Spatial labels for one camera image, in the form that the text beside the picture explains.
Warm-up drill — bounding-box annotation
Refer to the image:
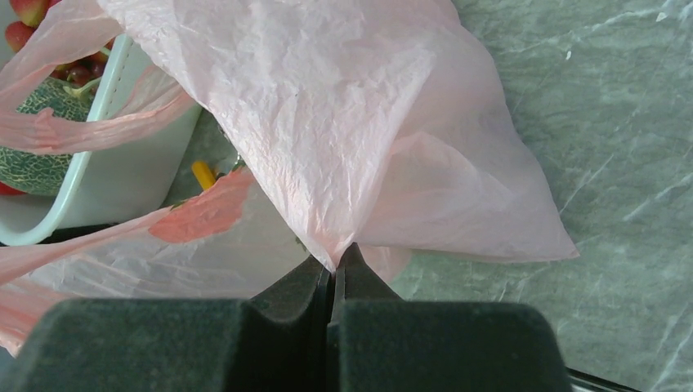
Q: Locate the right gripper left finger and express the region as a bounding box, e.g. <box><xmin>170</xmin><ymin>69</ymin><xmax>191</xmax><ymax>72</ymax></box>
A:
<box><xmin>1</xmin><ymin>259</ymin><xmax>331</xmax><ymax>391</ymax></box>

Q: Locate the red grape bunch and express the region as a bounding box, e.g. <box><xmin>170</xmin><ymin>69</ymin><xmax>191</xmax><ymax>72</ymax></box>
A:
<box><xmin>51</xmin><ymin>38</ymin><xmax>115</xmax><ymax>87</ymax></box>

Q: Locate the white plastic basket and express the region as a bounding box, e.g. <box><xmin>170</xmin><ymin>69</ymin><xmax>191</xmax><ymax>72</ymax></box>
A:
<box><xmin>0</xmin><ymin>33</ymin><xmax>204</xmax><ymax>247</ymax></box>

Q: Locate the pink plastic bag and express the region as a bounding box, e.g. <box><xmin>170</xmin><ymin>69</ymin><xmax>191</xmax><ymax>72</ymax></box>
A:
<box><xmin>1</xmin><ymin>1</ymin><xmax>578</xmax><ymax>354</ymax></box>

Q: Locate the green netted melon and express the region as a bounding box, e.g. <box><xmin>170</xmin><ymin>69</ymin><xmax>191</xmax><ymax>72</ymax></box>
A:
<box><xmin>0</xmin><ymin>76</ymin><xmax>96</xmax><ymax>197</ymax></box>

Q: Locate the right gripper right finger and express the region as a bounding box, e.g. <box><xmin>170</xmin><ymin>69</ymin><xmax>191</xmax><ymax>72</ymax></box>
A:
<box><xmin>326</xmin><ymin>245</ymin><xmax>572</xmax><ymax>391</ymax></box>

